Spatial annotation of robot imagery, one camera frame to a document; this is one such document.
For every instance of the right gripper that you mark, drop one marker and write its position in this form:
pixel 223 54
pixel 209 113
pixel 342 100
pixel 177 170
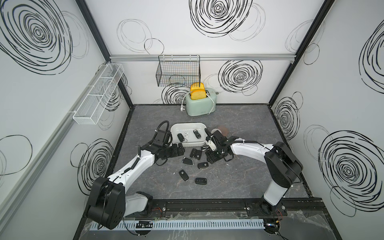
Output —
pixel 211 158

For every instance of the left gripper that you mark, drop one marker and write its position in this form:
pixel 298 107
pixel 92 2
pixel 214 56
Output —
pixel 175 152

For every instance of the black chrome Bentley key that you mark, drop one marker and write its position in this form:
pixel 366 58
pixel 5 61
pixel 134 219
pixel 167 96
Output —
pixel 205 148

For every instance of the black flip key with buttons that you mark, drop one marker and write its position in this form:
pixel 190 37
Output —
pixel 181 137

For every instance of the white car key fob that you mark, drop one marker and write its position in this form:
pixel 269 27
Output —
pixel 186 136

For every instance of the black key fob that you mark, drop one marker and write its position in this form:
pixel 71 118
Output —
pixel 197 134

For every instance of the white storage box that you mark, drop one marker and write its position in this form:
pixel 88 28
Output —
pixel 189 127

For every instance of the black key bottom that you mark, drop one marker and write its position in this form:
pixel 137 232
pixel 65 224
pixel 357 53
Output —
pixel 201 181

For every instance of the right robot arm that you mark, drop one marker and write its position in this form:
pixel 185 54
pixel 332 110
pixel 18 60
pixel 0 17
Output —
pixel 284 167

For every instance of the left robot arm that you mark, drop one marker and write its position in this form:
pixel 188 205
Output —
pixel 108 203

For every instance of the black VW flip key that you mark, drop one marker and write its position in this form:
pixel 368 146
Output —
pixel 198 154

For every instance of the round cork coaster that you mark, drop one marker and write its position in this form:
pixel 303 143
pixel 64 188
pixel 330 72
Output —
pixel 223 130

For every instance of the mint green toaster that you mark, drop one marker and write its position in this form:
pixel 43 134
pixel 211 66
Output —
pixel 203 106

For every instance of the yellow toast slices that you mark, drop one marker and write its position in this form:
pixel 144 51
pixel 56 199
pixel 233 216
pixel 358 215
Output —
pixel 197 91

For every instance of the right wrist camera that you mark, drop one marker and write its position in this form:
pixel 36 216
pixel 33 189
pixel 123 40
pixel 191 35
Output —
pixel 211 141

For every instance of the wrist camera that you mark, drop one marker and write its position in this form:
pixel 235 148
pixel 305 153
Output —
pixel 163 136
pixel 211 141

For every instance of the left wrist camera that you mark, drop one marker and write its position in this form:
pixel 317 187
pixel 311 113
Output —
pixel 163 136

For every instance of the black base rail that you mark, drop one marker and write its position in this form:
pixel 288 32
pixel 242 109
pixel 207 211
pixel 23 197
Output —
pixel 253 207

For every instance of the black wire basket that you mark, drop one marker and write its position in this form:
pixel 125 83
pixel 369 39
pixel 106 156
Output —
pixel 180 70

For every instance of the grey slotted cable duct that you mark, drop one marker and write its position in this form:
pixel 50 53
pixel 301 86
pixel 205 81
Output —
pixel 231 224

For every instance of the white mesh wall shelf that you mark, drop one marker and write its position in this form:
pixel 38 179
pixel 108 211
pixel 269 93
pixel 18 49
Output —
pixel 101 90

